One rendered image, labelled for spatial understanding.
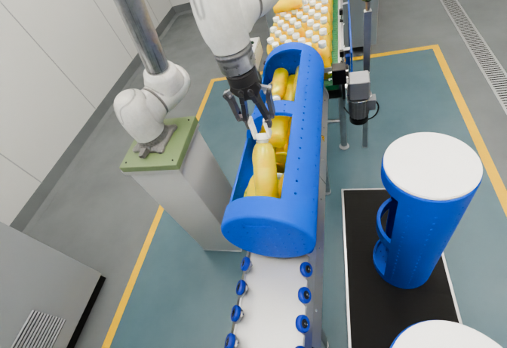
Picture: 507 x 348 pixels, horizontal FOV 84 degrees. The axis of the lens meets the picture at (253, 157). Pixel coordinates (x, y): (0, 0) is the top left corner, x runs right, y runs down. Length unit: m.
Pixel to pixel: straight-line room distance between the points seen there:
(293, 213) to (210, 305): 1.41
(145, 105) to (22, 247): 1.18
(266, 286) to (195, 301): 1.19
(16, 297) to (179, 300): 0.90
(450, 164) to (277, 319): 0.72
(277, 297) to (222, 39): 0.76
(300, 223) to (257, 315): 0.35
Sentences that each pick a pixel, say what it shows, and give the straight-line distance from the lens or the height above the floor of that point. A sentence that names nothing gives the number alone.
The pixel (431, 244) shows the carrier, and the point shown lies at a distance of 1.29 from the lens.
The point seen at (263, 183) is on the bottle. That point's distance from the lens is 0.83.
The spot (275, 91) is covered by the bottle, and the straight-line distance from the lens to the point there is 1.27.
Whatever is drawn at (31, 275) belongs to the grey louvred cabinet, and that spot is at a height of 0.59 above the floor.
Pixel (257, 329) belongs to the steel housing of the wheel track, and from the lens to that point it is 0.99.
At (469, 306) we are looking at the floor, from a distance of 2.02.
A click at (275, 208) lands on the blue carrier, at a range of 0.77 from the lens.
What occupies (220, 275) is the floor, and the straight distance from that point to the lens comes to 2.13.
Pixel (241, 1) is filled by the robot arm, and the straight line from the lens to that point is 0.63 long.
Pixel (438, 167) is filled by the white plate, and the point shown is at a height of 1.04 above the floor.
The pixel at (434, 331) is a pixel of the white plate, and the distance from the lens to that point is 0.87.
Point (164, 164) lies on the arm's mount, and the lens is 1.34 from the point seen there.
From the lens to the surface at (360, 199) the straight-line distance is 2.02.
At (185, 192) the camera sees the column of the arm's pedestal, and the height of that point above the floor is 0.78.
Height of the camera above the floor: 1.87
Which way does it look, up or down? 47 degrees down
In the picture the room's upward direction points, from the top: 23 degrees counter-clockwise
